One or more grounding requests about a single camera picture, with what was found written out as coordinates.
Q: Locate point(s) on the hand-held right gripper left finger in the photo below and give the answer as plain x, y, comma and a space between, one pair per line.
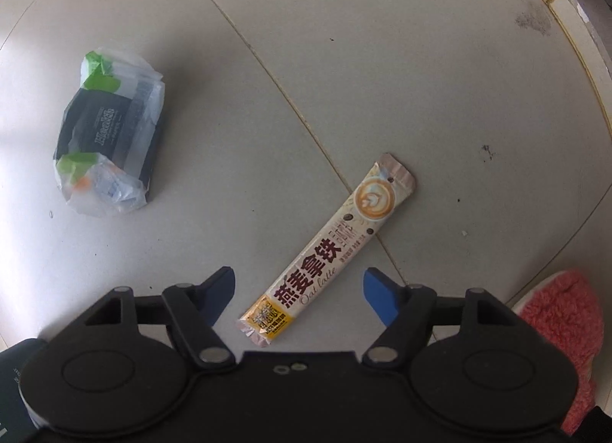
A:
222, 287

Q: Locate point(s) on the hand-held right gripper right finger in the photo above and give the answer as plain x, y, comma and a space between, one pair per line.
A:
380, 292

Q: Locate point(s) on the cream coffee sachet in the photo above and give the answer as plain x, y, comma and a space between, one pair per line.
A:
330, 247

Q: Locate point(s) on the dark teal trash bin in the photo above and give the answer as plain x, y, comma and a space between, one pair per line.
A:
14, 390

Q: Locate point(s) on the pink fluffy slipper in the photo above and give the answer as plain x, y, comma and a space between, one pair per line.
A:
559, 314

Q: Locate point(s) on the crumpled white and black wrapper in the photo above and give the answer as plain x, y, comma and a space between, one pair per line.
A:
110, 132

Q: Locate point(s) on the dark cloth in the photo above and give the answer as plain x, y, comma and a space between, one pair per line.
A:
595, 426

